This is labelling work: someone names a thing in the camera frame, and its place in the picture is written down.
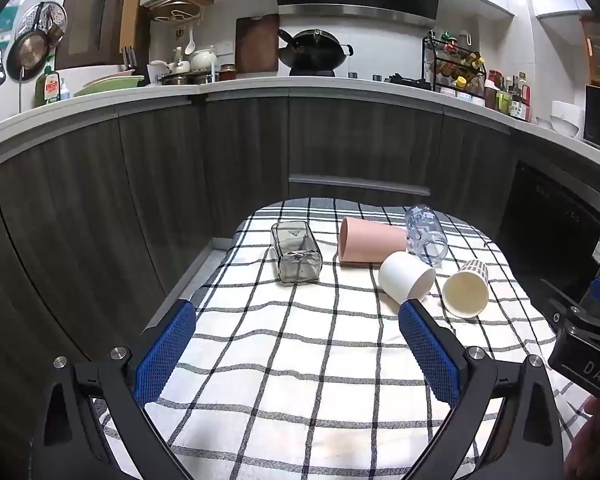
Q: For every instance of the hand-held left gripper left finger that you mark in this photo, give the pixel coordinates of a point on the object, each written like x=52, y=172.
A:
x=165, y=352

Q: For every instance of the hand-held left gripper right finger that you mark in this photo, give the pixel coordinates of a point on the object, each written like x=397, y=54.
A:
x=430, y=355

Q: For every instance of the striped paper cup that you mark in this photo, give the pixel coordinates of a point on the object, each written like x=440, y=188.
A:
x=464, y=290

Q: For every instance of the white cup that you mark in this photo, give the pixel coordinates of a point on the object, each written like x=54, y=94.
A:
x=402, y=275

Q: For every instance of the pink cup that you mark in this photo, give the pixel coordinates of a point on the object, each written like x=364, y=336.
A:
x=370, y=242

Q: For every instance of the square grey glass cup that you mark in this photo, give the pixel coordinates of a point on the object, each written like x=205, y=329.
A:
x=296, y=260

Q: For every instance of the person's right hand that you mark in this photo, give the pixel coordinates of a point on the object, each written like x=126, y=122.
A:
x=592, y=440

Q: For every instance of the built-in black dishwasher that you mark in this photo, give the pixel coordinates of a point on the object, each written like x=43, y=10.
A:
x=555, y=220

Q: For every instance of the clear ribbed glass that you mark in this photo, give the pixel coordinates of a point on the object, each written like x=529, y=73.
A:
x=426, y=237

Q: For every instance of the black white checked cloth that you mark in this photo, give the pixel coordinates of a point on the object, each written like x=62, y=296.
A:
x=305, y=360

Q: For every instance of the stack of white bowls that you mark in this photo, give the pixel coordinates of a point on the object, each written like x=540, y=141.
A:
x=567, y=117

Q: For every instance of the group of sauce bottles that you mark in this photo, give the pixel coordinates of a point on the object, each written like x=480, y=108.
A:
x=510, y=97

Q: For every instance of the green basin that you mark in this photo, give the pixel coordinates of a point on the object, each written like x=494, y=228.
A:
x=110, y=84

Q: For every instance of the steel pot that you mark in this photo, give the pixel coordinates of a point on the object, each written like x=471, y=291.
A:
x=185, y=79

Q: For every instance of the white pitcher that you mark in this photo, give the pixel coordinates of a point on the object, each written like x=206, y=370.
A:
x=159, y=72

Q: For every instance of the small blue white bottle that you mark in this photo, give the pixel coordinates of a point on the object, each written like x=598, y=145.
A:
x=64, y=91

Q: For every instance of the red jar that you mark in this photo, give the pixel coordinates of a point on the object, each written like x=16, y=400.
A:
x=227, y=73

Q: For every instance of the green dish soap bottle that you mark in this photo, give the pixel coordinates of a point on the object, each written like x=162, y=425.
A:
x=47, y=89

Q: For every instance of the knife block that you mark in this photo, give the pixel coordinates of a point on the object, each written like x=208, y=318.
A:
x=130, y=62

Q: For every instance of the white teapot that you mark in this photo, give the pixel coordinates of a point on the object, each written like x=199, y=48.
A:
x=203, y=59

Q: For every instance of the white ladle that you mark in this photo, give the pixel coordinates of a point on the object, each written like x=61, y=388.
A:
x=190, y=46

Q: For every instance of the dark wooden cutting board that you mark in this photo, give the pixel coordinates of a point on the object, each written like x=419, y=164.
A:
x=257, y=45

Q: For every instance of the black wok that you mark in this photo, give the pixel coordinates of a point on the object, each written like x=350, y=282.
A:
x=315, y=52

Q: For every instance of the hanging frying pan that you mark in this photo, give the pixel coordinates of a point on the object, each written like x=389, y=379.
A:
x=27, y=55

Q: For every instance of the hanging metal steamer basket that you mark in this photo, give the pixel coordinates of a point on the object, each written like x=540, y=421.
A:
x=32, y=16

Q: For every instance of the wooden wall rack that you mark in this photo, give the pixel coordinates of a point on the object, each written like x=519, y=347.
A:
x=180, y=2

